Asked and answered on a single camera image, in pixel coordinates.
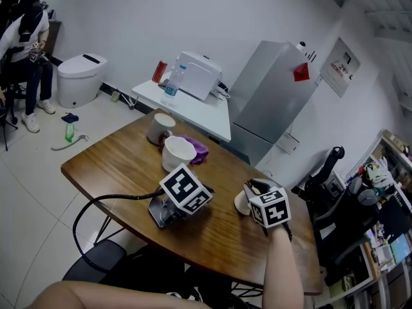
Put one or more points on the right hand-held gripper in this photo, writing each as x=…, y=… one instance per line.
x=270, y=208

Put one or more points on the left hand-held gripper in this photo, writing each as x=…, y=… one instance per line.
x=185, y=188

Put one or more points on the white container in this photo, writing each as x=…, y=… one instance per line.
x=178, y=154

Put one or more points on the person's left forearm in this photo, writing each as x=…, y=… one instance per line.
x=96, y=296

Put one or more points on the person's right forearm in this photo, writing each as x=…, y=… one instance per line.
x=283, y=269

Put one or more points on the person's right hand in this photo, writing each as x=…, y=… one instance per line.
x=241, y=203

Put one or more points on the purple cloth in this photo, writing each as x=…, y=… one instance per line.
x=201, y=151

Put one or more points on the white paper label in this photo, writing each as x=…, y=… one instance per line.
x=287, y=143

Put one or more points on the white cylindrical canister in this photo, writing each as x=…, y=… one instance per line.
x=159, y=125

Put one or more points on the black office chair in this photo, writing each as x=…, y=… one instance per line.
x=338, y=211

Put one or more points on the white side table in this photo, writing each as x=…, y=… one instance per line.
x=199, y=114

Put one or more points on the person's dark clothing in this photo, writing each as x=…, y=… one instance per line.
x=151, y=269

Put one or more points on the black metal table leg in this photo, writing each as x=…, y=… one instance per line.
x=104, y=228

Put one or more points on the clear water bottle blue label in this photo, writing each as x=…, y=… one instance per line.
x=172, y=85

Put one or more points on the grey refrigerator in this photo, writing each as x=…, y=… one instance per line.
x=270, y=98

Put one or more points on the white green patterned helmet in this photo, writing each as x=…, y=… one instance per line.
x=378, y=175

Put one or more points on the black stool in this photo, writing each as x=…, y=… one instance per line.
x=96, y=259

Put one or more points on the white box appliance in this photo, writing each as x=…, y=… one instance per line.
x=199, y=74

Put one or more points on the small green floor item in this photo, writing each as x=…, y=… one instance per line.
x=115, y=97

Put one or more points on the red drink can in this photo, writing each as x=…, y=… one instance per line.
x=159, y=71

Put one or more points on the cluttered storage shelf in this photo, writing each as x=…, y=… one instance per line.
x=386, y=237

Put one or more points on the green plastic bottle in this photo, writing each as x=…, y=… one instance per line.
x=69, y=132

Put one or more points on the dark blue cloth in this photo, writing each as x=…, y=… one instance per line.
x=69, y=117

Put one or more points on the red paper sticker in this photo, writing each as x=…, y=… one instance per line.
x=301, y=72

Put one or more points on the white toilet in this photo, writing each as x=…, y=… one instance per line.
x=78, y=80

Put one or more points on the dark wooden cabinet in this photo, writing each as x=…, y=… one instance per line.
x=54, y=39

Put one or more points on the white wall panel box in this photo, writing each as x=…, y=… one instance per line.
x=341, y=66

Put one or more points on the white round camera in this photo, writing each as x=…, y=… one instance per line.
x=301, y=46

